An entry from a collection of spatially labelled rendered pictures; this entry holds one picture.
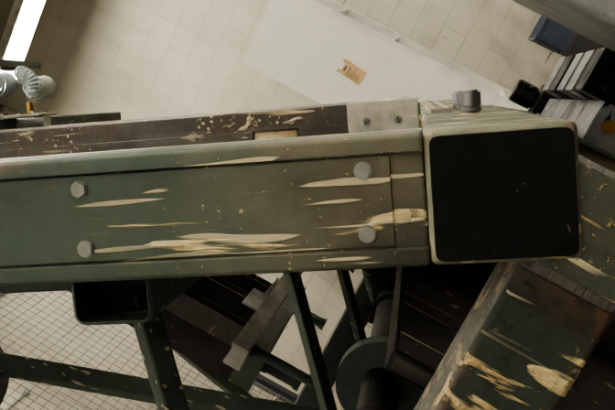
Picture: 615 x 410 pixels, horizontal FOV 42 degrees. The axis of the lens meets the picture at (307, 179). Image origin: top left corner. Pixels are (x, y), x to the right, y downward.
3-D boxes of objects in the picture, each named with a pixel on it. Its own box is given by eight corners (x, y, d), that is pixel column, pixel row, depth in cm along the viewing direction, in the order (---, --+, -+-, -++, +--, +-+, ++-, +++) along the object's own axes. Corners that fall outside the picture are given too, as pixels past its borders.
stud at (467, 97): (482, 113, 97) (480, 89, 97) (462, 114, 98) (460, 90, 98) (480, 113, 100) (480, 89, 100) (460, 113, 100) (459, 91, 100)
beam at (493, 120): (587, 260, 62) (580, 120, 61) (431, 267, 64) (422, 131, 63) (456, 130, 279) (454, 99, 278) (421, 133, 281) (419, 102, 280)
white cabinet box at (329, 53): (567, 130, 494) (278, -18, 509) (520, 208, 511) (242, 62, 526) (557, 114, 552) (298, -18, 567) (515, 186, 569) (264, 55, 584)
